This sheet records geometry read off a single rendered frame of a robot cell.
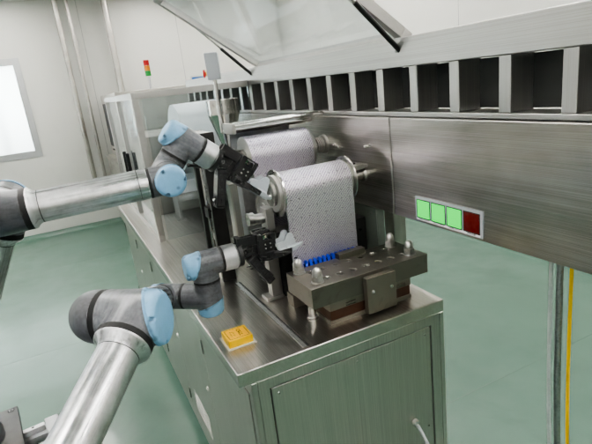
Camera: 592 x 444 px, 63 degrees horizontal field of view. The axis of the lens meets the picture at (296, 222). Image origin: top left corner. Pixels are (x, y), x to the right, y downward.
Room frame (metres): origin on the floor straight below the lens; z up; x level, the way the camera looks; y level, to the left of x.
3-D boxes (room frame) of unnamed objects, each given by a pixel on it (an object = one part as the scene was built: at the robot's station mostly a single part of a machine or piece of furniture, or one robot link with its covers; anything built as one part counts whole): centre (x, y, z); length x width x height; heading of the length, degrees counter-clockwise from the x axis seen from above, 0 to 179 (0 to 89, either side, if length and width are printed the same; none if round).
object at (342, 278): (1.36, -0.17, 1.00); 0.40 x 0.16 x 0.06; 114
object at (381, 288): (1.29, -0.22, 0.97); 0.10 x 0.03 x 0.11; 114
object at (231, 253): (1.33, 0.20, 1.11); 0.08 x 0.05 x 0.08; 24
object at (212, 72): (1.98, 0.26, 1.66); 0.07 x 0.07 x 0.10; 4
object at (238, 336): (1.22, 0.20, 0.91); 0.07 x 0.07 x 0.02; 24
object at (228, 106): (2.16, 0.26, 1.50); 0.14 x 0.14 x 0.06
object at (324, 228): (1.46, -0.08, 1.11); 0.23 x 0.01 x 0.18; 114
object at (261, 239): (1.36, 0.13, 1.12); 0.12 x 0.08 x 0.09; 114
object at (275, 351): (2.33, 0.41, 0.88); 2.52 x 0.66 x 0.04; 24
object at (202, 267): (1.29, 0.27, 1.11); 0.11 x 0.08 x 0.09; 114
